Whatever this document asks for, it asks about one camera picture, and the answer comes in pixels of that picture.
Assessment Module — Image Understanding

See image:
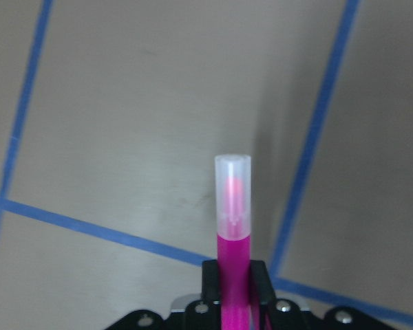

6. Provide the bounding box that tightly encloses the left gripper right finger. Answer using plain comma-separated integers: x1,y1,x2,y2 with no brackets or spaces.
250,261,393,330

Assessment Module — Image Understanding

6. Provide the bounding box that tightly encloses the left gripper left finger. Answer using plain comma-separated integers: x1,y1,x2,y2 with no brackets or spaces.
108,260,221,330

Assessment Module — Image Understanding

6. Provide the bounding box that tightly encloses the pink marker pen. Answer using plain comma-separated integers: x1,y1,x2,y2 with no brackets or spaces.
214,154,253,329

